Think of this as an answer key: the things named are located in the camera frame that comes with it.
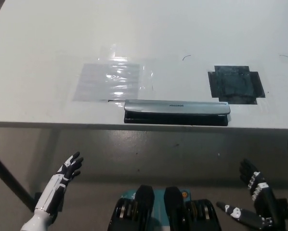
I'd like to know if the clear plastic bag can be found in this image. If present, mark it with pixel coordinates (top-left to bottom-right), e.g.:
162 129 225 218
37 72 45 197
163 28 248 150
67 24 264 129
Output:
97 44 158 97

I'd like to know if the grey translucent plastic sheet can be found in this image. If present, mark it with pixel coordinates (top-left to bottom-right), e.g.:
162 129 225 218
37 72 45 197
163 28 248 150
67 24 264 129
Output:
72 63 141 103

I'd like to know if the black tape patch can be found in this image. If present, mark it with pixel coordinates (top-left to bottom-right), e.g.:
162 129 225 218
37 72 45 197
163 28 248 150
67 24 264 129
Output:
208 65 266 105

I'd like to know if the black slanted table leg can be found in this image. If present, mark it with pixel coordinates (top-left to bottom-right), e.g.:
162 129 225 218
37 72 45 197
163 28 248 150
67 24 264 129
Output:
0 147 37 213

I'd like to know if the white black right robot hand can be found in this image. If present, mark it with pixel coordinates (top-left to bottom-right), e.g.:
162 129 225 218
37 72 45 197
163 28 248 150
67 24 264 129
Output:
215 158 281 230

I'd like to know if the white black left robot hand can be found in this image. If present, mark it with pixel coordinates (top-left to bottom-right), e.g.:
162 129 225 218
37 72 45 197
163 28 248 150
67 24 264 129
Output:
33 151 84 216

